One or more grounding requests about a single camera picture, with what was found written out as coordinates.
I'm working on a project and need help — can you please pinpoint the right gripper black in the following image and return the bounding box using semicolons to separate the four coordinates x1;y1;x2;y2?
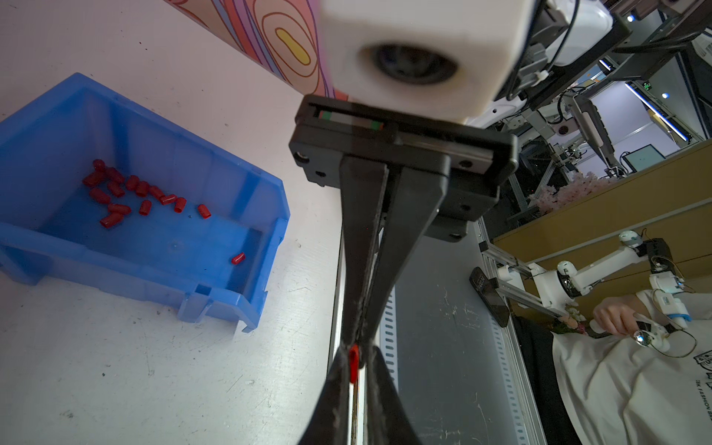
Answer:
289;95;519;350

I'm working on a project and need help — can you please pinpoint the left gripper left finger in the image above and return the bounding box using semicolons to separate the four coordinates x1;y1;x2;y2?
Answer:
299;345;350;445

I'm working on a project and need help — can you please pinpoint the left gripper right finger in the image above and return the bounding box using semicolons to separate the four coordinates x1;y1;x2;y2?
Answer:
365;345;421;445

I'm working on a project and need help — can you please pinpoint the red screw sleeve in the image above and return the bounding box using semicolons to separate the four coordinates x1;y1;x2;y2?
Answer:
348;344;361;385

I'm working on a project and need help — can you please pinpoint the blue plastic bin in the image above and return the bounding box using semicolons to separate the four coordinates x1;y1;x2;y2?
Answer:
1;74;290;330

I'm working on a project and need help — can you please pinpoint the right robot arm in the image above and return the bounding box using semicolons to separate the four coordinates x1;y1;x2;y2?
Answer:
289;1;617;352

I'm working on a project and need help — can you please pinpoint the operator hand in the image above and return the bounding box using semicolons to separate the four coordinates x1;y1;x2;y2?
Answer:
593;295;650;337

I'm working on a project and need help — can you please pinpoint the red sleeve lone in bin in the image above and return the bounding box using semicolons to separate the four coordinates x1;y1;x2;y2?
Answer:
231;252;246;265

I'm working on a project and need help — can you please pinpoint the operator white shirt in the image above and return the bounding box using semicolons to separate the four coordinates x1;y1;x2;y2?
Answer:
553;290;711;444

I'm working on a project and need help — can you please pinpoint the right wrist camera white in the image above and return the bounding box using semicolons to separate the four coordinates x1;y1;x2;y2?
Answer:
318;1;537;121

